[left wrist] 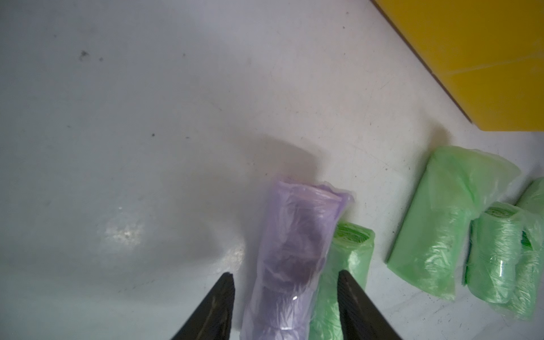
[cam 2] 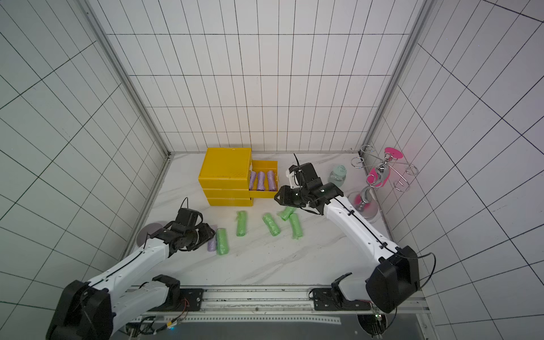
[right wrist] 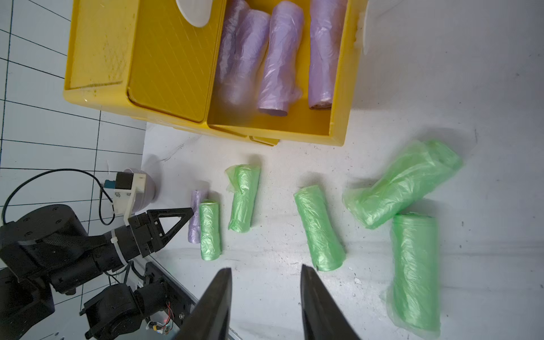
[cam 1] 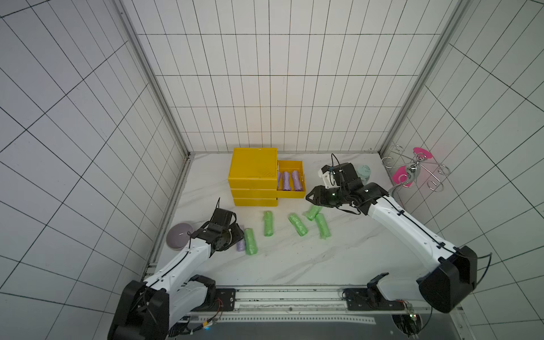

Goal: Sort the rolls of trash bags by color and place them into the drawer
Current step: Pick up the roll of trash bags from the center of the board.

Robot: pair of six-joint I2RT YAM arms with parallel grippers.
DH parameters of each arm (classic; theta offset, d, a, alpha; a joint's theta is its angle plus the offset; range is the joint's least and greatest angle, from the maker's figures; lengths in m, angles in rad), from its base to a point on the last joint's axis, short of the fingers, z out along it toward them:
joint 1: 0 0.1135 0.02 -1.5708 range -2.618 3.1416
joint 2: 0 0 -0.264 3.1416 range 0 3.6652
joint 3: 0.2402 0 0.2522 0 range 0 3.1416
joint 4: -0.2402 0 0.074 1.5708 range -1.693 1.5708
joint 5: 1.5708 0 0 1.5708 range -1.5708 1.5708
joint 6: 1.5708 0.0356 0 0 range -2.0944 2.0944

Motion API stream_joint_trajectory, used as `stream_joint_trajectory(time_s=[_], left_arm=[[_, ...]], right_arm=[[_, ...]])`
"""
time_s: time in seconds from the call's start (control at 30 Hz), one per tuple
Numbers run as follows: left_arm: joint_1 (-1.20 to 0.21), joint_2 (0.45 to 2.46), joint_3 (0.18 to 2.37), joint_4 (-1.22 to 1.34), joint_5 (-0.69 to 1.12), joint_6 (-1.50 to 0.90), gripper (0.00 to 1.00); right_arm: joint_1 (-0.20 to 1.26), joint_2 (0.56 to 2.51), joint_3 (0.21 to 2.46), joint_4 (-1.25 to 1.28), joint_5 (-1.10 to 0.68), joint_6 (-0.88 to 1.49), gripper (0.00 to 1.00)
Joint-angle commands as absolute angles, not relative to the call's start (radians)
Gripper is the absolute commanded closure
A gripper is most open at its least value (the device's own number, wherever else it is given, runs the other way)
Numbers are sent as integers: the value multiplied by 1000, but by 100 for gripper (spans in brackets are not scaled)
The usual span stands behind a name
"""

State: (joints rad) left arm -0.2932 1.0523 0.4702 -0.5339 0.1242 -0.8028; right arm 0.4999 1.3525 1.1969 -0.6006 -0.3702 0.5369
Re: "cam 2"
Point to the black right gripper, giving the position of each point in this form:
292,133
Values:
287,197

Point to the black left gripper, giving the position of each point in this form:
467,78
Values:
206,231

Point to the purple bag roll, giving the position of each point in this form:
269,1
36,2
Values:
252,180
212,244
271,181
261,181

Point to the yellow drawer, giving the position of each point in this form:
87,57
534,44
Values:
265,166

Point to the green bag roll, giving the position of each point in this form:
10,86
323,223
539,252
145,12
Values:
222,247
286,213
296,226
241,230
271,224

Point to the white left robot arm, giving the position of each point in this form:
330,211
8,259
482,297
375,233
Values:
99,307

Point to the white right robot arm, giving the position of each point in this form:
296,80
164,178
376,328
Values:
390,274

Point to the yellow plastic drawer cabinet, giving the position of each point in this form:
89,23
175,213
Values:
225,175

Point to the green glass jar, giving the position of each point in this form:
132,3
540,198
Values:
338,175

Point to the pink cup on stand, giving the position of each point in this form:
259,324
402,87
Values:
378,176

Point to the chrome cup holder stand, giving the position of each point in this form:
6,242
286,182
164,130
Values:
401,172

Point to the pink cup upper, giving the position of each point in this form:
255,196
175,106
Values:
393,154

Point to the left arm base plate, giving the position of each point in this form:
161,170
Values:
187,299

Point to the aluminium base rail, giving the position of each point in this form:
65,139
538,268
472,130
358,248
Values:
255,299

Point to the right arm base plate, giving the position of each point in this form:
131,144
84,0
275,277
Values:
331,300

